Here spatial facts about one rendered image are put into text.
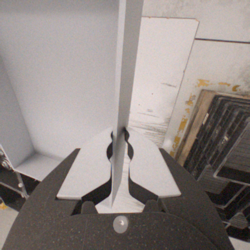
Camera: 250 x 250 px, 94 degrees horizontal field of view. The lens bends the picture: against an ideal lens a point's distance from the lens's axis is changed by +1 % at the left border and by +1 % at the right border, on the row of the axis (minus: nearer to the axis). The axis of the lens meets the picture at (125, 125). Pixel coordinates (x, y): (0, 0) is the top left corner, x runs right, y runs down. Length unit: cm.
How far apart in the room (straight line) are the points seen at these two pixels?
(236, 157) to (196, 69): 71
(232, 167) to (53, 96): 105
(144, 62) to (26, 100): 38
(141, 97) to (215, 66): 86
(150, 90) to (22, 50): 40
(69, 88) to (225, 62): 121
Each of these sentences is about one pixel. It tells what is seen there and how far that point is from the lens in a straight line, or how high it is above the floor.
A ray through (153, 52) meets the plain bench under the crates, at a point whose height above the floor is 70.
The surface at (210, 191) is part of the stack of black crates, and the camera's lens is 142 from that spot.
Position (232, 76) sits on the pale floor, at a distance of 133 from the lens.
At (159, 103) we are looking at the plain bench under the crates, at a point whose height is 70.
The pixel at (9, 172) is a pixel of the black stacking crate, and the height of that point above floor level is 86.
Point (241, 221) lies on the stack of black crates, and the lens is 182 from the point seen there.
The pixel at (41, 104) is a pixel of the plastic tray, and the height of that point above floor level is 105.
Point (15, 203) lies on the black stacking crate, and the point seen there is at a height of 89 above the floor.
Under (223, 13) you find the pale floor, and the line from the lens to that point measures 128.
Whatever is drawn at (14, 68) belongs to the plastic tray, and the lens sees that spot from 25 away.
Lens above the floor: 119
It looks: 58 degrees down
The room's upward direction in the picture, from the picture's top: 151 degrees counter-clockwise
